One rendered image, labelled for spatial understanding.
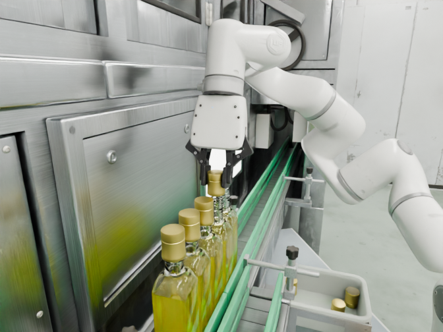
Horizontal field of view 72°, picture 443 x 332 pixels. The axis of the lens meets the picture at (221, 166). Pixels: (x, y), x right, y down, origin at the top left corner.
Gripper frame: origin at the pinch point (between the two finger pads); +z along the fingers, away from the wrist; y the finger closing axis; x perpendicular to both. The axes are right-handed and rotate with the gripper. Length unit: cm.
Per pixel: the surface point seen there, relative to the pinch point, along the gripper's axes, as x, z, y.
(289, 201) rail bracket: 77, 14, 7
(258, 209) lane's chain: 59, 16, -3
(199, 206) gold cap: -6.5, 5.0, -0.3
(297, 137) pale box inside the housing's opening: 102, -15, 6
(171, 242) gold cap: -17.4, 8.3, 0.4
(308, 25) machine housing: 81, -62, 7
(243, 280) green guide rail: 5.7, 21.5, 5.9
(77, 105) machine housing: -19.8, -9.7, -15.2
